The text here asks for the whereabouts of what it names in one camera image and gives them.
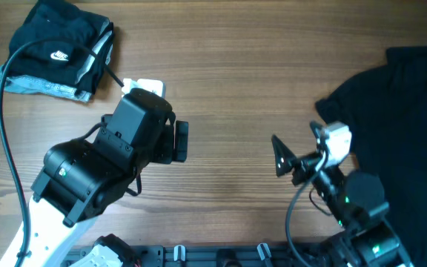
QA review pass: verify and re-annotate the black t-shirt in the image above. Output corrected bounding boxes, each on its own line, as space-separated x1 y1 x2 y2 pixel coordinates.
9 1 110 83

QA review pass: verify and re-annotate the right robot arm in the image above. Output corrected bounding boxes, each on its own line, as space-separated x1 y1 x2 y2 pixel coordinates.
271 121 412 266

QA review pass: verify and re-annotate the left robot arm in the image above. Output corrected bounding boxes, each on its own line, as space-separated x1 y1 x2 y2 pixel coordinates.
0 88 189 266

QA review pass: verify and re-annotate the folded black clothes stack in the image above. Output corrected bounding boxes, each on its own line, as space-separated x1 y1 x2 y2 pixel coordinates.
5 11 114 102

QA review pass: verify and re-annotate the pile of black shirts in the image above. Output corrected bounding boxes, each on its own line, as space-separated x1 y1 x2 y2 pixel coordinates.
315 46 427 266

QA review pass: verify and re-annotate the right white rail clip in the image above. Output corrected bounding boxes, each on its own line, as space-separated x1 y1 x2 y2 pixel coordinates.
256 243 271 261

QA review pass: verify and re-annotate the white rail clip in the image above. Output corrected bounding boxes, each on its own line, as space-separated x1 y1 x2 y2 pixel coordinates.
173 245 186 262
256 243 271 261

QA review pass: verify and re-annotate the left white rail clip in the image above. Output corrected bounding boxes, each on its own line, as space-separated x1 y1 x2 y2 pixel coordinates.
173 245 186 262

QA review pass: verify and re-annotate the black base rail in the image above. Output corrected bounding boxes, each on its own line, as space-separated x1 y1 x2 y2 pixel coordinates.
59 243 383 267

